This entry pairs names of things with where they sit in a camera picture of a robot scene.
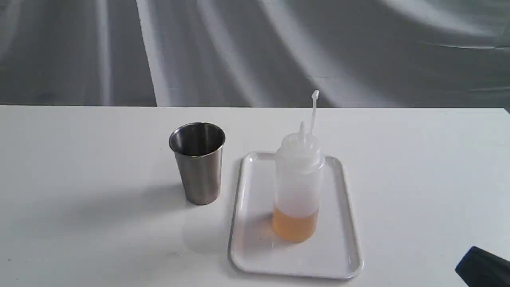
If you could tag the clear plastic squeeze bottle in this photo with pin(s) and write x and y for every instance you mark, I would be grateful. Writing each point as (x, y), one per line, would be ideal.
(299, 166)

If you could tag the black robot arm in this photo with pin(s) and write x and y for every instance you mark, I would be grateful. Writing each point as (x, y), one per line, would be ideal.
(480, 268)

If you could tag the stainless steel cup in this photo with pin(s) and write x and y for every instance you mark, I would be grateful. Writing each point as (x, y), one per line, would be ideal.
(198, 148)

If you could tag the white plastic tray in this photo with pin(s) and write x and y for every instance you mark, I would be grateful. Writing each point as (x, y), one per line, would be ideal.
(333, 252)

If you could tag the grey draped backdrop cloth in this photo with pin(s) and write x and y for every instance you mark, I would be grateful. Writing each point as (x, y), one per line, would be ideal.
(256, 53)

